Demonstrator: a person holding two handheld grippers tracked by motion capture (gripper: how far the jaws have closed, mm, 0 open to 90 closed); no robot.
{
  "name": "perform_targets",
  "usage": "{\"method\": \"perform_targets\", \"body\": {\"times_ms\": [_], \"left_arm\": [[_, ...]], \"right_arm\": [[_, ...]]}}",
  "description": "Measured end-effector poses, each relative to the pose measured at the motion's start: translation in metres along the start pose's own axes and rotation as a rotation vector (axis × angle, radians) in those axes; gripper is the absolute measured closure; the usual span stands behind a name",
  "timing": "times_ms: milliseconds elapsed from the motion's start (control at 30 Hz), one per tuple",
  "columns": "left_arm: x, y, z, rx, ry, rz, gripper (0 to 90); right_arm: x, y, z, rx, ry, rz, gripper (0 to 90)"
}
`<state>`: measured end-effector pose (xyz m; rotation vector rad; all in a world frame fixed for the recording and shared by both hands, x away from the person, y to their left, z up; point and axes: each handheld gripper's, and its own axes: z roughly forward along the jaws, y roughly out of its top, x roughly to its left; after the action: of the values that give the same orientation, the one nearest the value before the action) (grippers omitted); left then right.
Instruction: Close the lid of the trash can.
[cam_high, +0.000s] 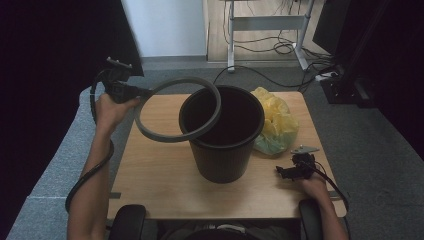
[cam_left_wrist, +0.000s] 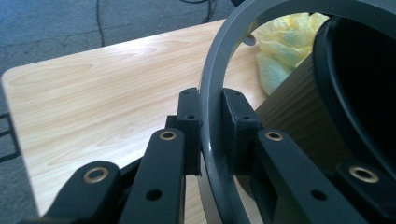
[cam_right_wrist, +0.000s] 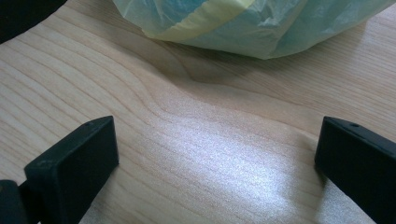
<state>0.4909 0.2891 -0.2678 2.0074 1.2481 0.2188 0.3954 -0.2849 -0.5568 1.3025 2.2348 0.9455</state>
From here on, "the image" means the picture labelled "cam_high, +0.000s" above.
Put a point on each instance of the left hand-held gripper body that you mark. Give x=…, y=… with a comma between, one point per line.
x=120, y=90

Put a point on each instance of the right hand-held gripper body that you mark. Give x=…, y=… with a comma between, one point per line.
x=303, y=166

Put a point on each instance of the yellow plastic bag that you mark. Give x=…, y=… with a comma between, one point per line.
x=280, y=128

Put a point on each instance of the black trash bin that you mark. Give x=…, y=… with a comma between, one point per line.
x=220, y=163

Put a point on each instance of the person's right hand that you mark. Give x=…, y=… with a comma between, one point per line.
x=315, y=188

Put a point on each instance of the person's left hand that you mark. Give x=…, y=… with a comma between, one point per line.
x=108, y=115

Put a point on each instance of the black chair armrest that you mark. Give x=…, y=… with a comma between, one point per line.
x=311, y=220
x=128, y=221

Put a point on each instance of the white partition panel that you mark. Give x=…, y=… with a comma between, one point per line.
x=166, y=26

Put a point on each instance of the black curtain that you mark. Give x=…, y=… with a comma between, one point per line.
x=396, y=66
x=50, y=50

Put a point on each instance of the person's dark clothing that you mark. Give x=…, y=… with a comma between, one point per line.
x=226, y=233

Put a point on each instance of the black stand base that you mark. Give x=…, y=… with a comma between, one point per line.
x=346, y=88

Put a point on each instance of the white power strip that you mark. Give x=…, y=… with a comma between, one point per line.
x=324, y=76

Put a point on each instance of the grey tape strip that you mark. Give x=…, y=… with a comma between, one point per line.
x=115, y=195

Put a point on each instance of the black monitor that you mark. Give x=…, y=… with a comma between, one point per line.
x=330, y=26

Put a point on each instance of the white desk frame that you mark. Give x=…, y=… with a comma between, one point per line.
x=266, y=22

